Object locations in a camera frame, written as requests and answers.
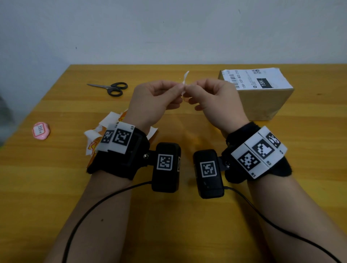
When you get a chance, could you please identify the person's right hand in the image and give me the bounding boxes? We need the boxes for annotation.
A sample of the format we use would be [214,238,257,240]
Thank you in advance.
[184,78,250,135]

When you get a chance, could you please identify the person's left hand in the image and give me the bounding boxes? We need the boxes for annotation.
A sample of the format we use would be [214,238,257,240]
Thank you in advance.
[123,80,185,135]

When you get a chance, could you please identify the yellow red sticker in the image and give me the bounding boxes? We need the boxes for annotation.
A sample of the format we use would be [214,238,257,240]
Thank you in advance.
[180,71,190,97]

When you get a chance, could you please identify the brown cardboard box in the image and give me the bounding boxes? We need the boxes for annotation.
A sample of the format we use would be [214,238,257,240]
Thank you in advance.
[218,68,295,122]

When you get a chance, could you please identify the person's left forearm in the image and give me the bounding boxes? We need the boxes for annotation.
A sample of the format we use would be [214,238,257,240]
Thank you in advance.
[43,171,133,263]

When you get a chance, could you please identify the person's right forearm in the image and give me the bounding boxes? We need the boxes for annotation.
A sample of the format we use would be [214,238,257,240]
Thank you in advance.
[248,173,347,263]

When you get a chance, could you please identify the pile of stickers and backings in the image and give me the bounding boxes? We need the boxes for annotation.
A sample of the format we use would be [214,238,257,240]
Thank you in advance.
[84,108,158,168]

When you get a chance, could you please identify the pink round tape dispenser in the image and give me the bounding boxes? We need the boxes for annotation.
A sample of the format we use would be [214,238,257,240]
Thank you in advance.
[32,122,51,141]

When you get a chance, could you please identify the black handled scissors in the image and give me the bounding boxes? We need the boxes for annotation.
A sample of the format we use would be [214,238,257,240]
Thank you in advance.
[86,82,128,97]

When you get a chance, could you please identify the black left wrist strap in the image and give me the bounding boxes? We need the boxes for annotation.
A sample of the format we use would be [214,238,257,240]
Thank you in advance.
[86,122,151,181]

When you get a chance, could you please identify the black wrist strap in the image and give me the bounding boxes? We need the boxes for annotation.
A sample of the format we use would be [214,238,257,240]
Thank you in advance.
[86,122,151,181]
[222,121,293,184]

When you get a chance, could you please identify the black right wrist strap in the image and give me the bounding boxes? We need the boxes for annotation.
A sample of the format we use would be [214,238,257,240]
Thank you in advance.
[222,121,293,184]

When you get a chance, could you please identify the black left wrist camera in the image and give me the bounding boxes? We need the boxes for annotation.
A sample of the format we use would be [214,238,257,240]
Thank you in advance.
[151,142,181,193]

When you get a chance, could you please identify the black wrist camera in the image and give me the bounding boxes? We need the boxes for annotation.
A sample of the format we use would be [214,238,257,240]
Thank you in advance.
[151,142,181,193]
[193,149,225,199]

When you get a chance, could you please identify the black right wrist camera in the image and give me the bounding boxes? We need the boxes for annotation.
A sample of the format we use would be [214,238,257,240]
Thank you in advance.
[193,149,225,199]

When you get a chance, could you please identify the black left camera cable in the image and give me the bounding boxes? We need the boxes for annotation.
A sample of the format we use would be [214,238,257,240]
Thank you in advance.
[61,181,152,263]

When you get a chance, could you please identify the black camera cable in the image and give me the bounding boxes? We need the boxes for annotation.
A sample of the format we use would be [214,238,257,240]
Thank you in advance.
[61,181,152,263]
[223,186,343,263]

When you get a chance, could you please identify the black right camera cable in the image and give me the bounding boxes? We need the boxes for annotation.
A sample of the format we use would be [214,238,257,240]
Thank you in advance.
[223,186,343,263]

